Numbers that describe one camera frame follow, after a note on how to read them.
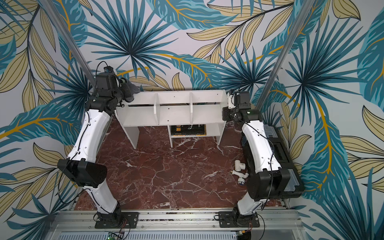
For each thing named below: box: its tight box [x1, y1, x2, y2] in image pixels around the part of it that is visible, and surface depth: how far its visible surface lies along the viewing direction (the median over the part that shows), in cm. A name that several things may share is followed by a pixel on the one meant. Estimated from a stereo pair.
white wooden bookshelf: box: [115, 89, 228, 150], surface depth 87 cm
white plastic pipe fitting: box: [230, 159, 249, 185], surface depth 90 cm
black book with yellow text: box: [170, 124, 207, 137], surface depth 94 cm
